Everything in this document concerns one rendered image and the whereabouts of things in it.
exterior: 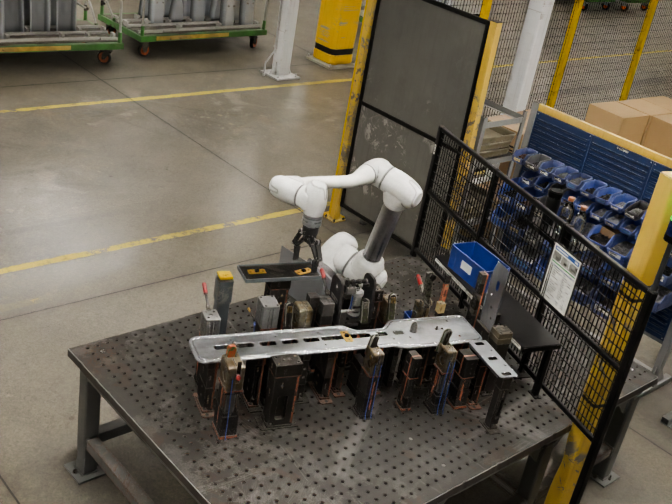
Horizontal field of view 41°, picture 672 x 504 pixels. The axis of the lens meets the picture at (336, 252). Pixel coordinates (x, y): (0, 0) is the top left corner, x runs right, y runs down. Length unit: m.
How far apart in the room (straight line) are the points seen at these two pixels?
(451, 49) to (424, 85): 0.36
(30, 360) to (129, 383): 1.45
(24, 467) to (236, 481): 1.43
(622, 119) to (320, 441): 5.18
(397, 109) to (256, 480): 3.83
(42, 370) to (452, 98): 3.27
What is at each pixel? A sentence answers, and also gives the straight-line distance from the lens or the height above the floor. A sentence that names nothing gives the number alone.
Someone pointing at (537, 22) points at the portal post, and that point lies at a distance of 8.46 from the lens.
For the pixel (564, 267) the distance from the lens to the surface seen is 4.35.
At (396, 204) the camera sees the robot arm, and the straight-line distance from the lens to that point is 4.43.
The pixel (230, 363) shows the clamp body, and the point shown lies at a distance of 3.67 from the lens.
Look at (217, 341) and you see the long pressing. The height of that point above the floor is 1.00.
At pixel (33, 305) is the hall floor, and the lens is 5.99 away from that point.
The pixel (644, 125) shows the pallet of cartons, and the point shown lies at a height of 0.95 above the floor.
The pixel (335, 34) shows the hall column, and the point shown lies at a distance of 11.78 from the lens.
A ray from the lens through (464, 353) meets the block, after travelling 4.20.
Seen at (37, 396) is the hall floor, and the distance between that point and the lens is 5.21.
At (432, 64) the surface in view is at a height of 1.56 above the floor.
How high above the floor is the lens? 3.15
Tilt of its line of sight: 27 degrees down
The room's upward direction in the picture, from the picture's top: 10 degrees clockwise
